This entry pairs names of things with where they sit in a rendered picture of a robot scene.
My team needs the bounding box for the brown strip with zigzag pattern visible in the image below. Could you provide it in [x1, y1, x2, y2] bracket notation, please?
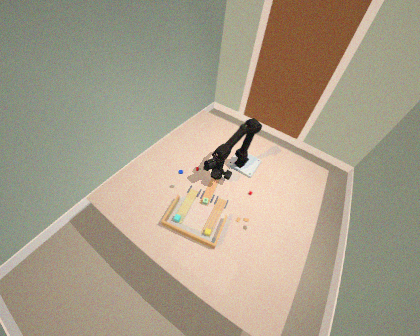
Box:
[200, 178, 219, 206]

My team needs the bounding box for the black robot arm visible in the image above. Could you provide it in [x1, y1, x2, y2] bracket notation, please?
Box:
[204, 118, 262, 180]

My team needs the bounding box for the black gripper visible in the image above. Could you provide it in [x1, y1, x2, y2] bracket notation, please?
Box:
[203, 165, 232, 180]

